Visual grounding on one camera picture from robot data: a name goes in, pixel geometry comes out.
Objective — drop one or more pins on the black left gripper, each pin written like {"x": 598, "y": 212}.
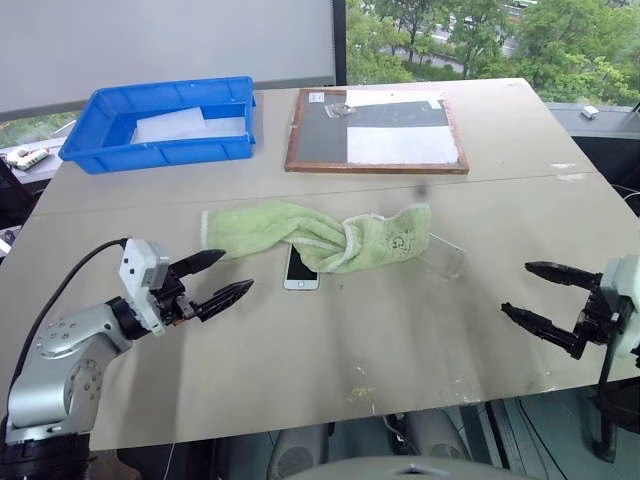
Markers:
{"x": 172, "y": 300}

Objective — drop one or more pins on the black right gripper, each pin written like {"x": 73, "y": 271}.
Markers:
{"x": 597, "y": 325}

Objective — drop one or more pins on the green towel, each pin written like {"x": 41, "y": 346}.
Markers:
{"x": 250, "y": 230}

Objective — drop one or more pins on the white smartphone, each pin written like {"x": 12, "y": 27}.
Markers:
{"x": 300, "y": 274}

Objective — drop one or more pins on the clear phone case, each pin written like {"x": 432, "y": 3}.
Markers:
{"x": 454, "y": 260}

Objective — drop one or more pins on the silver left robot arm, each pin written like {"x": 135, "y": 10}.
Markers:
{"x": 60, "y": 340}

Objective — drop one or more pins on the blue plastic bin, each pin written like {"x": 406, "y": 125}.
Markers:
{"x": 150, "y": 156}

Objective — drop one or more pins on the thin white foam sheet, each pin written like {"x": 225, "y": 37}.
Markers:
{"x": 227, "y": 127}

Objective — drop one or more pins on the white sheet in bin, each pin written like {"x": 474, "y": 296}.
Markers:
{"x": 170, "y": 125}

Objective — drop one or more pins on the wood framed black board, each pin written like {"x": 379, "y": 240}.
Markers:
{"x": 320, "y": 142}

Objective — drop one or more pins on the dark window ledge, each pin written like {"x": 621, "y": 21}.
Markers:
{"x": 600, "y": 130}

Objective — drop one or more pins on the grey rounded shape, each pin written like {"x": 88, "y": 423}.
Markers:
{"x": 297, "y": 455}
{"x": 440, "y": 440}

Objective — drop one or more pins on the small white box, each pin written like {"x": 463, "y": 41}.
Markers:
{"x": 589, "y": 111}

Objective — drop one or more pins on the small white label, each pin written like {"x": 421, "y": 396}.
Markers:
{"x": 316, "y": 97}

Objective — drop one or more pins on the small clear plastic bag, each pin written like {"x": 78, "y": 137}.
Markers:
{"x": 337, "y": 110}

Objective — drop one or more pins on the large white paper sheet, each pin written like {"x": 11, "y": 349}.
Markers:
{"x": 400, "y": 145}

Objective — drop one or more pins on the white power strip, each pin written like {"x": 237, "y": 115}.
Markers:
{"x": 27, "y": 159}

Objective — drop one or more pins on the grey curved robot torso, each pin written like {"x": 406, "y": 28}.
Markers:
{"x": 410, "y": 470}

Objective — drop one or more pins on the white roller blind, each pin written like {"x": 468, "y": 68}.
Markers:
{"x": 150, "y": 45}

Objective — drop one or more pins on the narrow white paper strip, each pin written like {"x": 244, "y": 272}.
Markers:
{"x": 390, "y": 97}

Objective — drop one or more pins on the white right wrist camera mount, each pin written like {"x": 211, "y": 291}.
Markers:
{"x": 620, "y": 280}

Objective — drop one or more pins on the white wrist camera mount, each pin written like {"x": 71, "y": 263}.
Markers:
{"x": 135, "y": 265}
{"x": 620, "y": 280}

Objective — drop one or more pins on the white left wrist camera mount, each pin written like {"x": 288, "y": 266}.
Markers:
{"x": 135, "y": 265}

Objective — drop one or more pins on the dark window post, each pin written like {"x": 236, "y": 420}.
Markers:
{"x": 340, "y": 40}

